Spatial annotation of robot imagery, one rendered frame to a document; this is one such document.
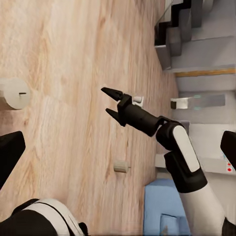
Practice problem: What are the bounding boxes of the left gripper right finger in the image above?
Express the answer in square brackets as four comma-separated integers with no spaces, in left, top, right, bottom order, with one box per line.
[220,130,236,169]

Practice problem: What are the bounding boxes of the pillar candle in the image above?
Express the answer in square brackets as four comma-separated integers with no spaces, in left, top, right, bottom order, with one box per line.
[114,160,130,174]
[0,77,30,110]

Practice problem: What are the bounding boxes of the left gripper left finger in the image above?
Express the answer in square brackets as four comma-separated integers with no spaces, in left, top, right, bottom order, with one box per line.
[0,131,26,190]

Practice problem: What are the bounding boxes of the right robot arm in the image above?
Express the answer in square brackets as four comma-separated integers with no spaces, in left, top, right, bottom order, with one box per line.
[101,87,236,236]

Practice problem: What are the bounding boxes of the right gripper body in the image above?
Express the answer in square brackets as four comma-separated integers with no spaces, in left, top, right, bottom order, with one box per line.
[117,94,148,130]

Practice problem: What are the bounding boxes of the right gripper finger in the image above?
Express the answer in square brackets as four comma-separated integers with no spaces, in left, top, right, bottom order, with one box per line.
[106,109,119,122]
[101,87,126,101]

